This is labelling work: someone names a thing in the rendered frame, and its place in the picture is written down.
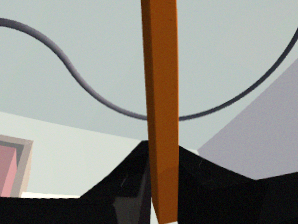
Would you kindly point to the orange bar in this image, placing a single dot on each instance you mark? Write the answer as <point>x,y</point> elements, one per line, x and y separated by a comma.
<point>159,37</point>

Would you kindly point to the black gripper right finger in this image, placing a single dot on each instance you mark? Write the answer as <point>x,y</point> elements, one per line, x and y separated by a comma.
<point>210,194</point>

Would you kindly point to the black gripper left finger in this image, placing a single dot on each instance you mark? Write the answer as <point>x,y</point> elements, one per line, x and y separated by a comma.
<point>122,197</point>

